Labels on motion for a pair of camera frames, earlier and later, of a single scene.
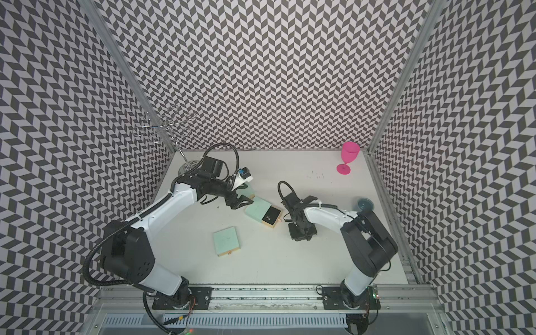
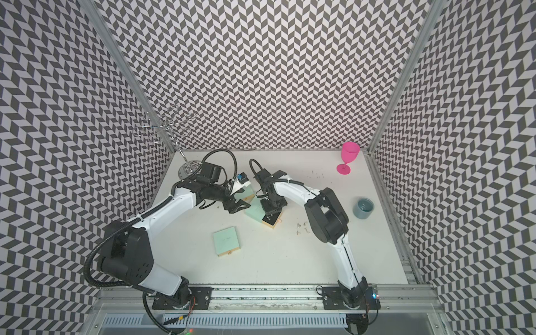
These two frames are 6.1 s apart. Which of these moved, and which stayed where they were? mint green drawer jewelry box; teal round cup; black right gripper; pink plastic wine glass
Moved: black right gripper
Stayed: mint green drawer jewelry box; pink plastic wine glass; teal round cup
